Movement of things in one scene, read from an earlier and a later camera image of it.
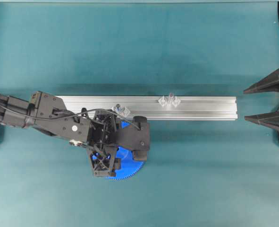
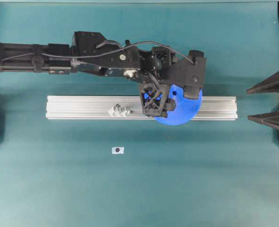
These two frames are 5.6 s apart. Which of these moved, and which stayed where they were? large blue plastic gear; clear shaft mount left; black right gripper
Moved: black right gripper; large blue plastic gear
Stayed: clear shaft mount left
